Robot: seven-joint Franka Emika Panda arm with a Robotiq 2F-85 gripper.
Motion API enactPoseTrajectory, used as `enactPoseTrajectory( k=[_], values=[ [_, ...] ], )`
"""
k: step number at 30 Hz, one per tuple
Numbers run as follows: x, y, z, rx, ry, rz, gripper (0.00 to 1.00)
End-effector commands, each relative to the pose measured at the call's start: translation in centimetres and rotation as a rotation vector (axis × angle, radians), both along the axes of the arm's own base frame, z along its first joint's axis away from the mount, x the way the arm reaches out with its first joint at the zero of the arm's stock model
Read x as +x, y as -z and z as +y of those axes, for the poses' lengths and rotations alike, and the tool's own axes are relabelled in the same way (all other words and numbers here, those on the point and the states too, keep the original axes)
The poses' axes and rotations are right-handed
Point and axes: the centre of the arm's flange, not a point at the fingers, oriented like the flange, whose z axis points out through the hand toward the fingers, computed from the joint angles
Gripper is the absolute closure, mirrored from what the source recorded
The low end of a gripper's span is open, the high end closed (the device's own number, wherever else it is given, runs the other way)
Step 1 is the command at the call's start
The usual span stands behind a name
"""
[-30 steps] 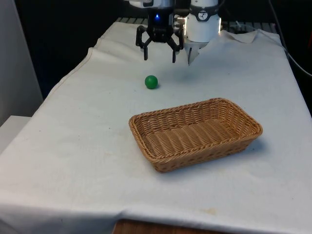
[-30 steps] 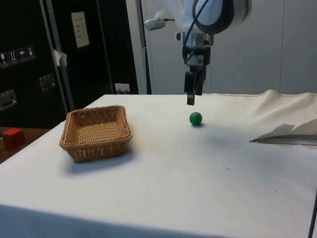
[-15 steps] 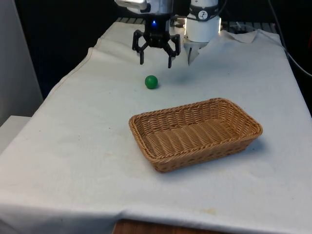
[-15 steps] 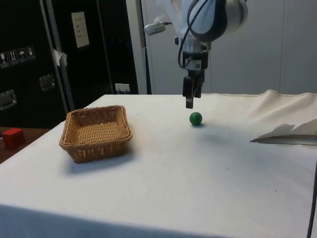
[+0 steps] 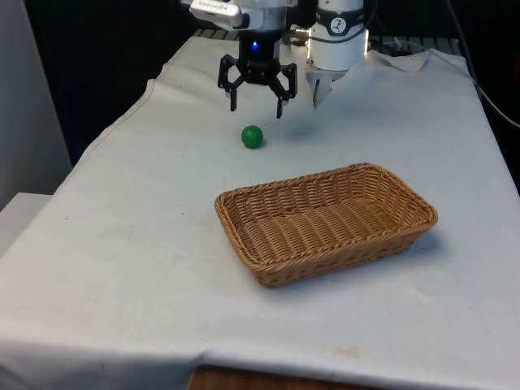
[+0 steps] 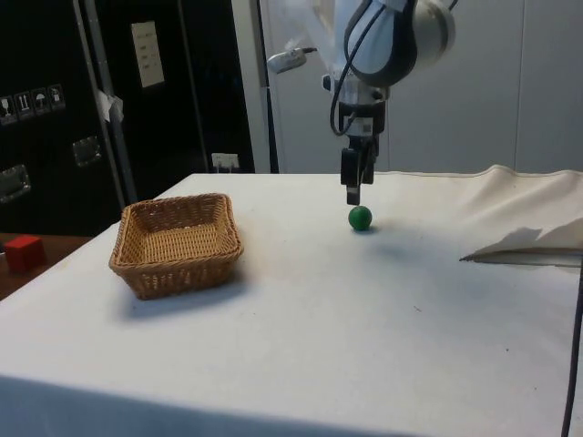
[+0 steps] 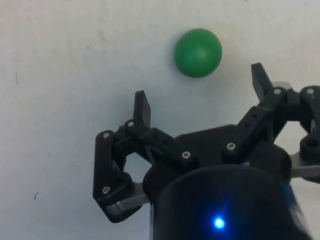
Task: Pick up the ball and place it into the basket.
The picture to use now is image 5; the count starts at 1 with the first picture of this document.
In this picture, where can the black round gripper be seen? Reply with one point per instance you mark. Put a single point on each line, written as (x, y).
(260, 61)

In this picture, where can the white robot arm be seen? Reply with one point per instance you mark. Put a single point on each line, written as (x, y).
(337, 55)

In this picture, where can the green ball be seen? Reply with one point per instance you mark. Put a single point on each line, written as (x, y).
(252, 137)

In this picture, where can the brown wicker basket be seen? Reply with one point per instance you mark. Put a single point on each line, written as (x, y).
(325, 227)

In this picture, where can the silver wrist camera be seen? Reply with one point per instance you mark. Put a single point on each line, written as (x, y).
(215, 10)

